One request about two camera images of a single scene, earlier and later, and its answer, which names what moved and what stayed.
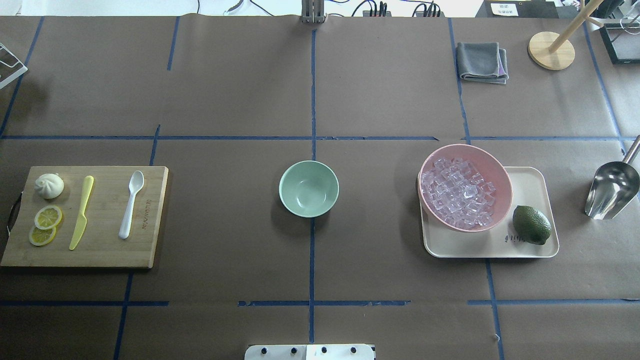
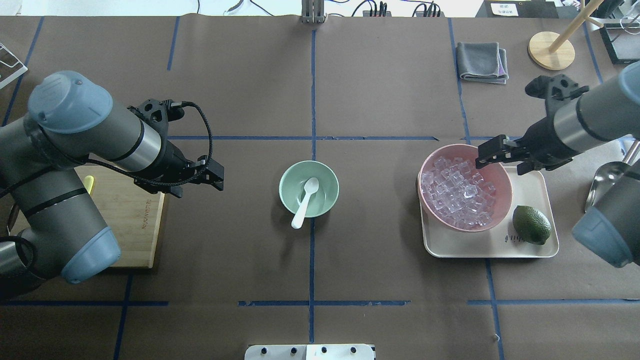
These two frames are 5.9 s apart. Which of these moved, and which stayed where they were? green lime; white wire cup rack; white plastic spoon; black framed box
Moved: white plastic spoon
Stayed: green lime; black framed box; white wire cup rack
